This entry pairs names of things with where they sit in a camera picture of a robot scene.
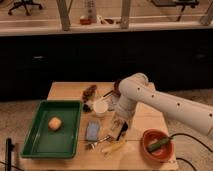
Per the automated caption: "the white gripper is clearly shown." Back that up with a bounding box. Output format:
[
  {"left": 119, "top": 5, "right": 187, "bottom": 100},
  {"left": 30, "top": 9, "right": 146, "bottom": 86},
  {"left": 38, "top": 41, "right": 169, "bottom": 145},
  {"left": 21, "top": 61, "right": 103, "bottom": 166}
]
[{"left": 110, "top": 108, "right": 135, "bottom": 132}]

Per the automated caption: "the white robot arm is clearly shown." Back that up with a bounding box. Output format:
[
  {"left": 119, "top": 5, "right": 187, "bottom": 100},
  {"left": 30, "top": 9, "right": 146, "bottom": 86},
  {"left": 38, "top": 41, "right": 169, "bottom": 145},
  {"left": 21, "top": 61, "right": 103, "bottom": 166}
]
[{"left": 115, "top": 73, "right": 213, "bottom": 140}]

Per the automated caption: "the small metal cup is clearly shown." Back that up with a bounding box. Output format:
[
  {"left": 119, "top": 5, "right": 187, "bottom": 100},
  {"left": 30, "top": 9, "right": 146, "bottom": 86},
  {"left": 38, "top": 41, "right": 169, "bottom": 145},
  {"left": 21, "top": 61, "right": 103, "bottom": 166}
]
[{"left": 116, "top": 122, "right": 128, "bottom": 141}]

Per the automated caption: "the white plastic cup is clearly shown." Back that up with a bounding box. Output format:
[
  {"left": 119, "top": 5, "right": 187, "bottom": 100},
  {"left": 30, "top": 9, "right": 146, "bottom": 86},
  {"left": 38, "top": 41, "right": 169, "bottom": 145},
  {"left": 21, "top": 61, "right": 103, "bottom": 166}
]
[{"left": 93, "top": 101, "right": 108, "bottom": 117}]

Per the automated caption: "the yellow banana toy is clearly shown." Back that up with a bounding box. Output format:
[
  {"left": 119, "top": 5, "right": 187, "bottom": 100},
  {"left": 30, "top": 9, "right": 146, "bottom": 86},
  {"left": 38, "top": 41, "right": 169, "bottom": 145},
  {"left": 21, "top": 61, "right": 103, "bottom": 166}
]
[{"left": 101, "top": 140, "right": 126, "bottom": 154}]

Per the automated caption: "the grey cloth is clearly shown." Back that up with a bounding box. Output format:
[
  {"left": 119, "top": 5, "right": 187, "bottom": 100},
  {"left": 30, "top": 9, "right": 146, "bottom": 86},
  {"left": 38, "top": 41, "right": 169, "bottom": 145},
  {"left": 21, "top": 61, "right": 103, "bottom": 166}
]
[{"left": 108, "top": 96, "right": 119, "bottom": 111}]

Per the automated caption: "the blue sponge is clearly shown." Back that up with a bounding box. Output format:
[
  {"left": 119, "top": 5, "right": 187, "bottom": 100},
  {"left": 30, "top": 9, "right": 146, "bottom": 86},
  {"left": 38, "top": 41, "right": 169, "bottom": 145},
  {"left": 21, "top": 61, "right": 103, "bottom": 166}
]
[{"left": 85, "top": 121, "right": 100, "bottom": 141}]

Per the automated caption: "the dark red bowl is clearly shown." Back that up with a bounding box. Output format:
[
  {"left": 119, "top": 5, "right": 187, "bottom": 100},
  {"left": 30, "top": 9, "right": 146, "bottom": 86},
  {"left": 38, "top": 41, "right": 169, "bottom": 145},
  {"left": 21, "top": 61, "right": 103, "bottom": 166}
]
[{"left": 114, "top": 80, "right": 121, "bottom": 97}]

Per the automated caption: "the black spoon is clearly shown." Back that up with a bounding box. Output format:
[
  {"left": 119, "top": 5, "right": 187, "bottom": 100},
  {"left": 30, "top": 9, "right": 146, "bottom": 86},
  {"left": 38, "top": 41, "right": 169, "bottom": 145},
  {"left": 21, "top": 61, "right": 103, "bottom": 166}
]
[{"left": 102, "top": 90, "right": 113, "bottom": 98}]

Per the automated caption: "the metal fork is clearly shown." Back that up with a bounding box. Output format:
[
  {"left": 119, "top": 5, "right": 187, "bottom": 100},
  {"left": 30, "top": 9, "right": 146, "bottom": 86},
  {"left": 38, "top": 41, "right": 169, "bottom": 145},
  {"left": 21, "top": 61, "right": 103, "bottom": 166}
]
[{"left": 85, "top": 135, "right": 112, "bottom": 150}]

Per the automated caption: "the small black object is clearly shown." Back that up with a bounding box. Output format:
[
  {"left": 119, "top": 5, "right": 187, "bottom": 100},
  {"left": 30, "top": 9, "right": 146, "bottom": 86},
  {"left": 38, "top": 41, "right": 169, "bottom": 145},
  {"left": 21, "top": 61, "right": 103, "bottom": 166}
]
[{"left": 83, "top": 104, "right": 92, "bottom": 112}]

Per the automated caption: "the green cucumber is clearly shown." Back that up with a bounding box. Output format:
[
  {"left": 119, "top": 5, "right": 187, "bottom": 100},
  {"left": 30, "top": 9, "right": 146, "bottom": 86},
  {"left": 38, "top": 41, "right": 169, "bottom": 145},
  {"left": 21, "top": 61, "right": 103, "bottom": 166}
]
[{"left": 147, "top": 137, "right": 170, "bottom": 153}]

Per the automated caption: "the brown pine cone toy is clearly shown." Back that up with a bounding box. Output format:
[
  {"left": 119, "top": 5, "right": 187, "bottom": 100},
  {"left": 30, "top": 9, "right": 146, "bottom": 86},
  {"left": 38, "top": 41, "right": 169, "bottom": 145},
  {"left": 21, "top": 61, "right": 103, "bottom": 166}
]
[{"left": 82, "top": 85, "right": 97, "bottom": 102}]

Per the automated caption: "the orange bowl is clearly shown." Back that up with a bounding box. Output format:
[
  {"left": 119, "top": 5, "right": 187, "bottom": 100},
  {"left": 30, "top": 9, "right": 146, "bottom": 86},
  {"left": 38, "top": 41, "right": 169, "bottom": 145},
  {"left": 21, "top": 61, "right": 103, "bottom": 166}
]
[{"left": 140, "top": 129, "right": 174, "bottom": 162}]

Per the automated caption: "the yellow bread roll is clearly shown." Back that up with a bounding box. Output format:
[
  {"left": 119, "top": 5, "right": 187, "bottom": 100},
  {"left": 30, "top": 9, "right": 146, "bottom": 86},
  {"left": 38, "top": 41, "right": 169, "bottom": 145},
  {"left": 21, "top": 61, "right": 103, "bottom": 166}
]
[{"left": 48, "top": 117, "right": 62, "bottom": 131}]

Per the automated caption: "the green plastic tray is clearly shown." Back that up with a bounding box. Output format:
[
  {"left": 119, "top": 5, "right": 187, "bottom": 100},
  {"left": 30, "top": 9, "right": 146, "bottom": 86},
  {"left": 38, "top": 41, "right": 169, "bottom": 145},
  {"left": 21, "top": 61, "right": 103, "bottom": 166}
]
[{"left": 21, "top": 100, "right": 82, "bottom": 159}]

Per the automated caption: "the red object on shelf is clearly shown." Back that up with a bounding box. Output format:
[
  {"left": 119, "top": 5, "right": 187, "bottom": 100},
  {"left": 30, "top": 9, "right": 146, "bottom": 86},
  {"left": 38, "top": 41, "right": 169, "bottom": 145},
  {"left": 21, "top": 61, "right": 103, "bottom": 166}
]
[{"left": 80, "top": 18, "right": 92, "bottom": 25}]

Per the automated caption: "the black office chair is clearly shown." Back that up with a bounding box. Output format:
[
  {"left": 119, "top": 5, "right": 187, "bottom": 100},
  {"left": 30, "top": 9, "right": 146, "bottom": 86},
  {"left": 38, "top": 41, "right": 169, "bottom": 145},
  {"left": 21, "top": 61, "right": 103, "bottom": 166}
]
[{"left": 8, "top": 0, "right": 43, "bottom": 16}]

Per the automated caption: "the black cable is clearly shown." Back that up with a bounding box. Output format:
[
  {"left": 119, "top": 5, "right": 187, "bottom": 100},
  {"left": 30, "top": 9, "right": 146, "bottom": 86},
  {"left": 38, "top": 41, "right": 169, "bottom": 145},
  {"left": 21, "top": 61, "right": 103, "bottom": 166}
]
[{"left": 170, "top": 132, "right": 213, "bottom": 171}]

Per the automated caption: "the black stand post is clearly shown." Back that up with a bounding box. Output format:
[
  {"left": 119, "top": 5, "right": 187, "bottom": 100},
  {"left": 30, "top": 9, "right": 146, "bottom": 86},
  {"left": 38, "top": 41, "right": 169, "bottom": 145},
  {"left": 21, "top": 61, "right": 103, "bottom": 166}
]
[{"left": 5, "top": 138, "right": 14, "bottom": 171}]

